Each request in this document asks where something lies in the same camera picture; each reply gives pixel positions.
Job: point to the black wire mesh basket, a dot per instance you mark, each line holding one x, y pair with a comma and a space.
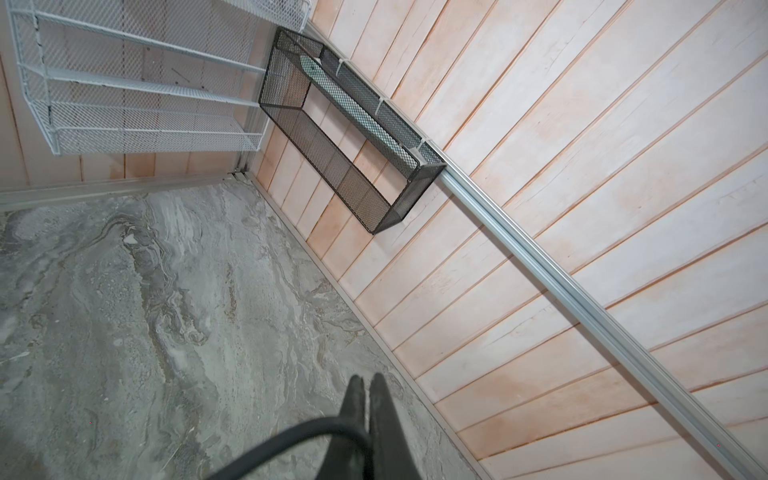
297, 64

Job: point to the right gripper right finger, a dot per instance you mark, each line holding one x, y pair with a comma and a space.
391, 457

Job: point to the aluminium wall frame rail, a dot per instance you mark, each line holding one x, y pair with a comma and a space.
583, 294

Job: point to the white wire mesh shelf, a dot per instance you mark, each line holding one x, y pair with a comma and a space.
130, 77

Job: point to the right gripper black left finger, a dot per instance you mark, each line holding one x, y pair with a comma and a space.
344, 459

